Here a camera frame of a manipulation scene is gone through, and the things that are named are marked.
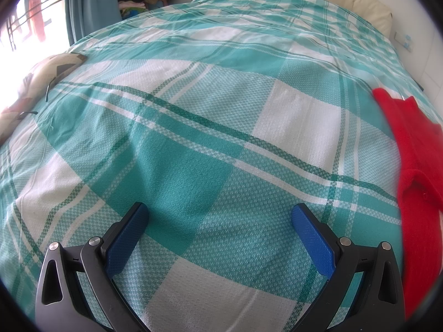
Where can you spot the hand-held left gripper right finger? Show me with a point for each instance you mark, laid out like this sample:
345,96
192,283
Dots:
313,238

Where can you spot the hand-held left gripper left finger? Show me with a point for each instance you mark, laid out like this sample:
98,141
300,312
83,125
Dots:
126,238

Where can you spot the red sweater with white rabbit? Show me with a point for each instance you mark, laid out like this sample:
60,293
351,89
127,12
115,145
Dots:
415,152

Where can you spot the black clothes hanger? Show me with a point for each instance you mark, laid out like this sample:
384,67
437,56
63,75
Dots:
46,91
29,113

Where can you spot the green white plaid blanket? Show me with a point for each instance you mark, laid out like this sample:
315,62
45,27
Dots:
207,93

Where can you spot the beige patterned pillow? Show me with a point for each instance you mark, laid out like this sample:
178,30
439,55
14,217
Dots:
41,72

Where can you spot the blue curtain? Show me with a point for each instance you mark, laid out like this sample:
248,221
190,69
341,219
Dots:
93,3

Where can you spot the cream padded headboard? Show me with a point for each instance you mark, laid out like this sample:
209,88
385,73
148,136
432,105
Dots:
363,3

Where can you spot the hanging red garment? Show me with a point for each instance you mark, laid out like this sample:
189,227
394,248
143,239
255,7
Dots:
36,13

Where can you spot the metal window railing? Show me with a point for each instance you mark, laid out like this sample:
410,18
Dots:
20,17

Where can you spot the white wall switch panel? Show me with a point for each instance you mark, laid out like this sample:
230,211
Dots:
404,41

